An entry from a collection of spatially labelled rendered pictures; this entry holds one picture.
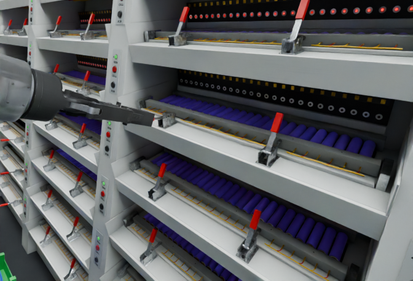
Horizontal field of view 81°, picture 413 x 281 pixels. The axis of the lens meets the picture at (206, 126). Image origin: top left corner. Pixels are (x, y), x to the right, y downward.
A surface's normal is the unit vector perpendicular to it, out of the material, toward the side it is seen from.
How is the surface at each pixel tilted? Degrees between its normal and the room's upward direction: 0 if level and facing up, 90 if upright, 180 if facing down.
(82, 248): 19
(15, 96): 90
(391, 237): 90
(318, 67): 109
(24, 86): 90
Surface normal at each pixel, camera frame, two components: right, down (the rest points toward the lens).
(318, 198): -0.64, 0.36
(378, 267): -0.61, 0.04
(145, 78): 0.77, 0.24
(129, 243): -0.05, -0.90
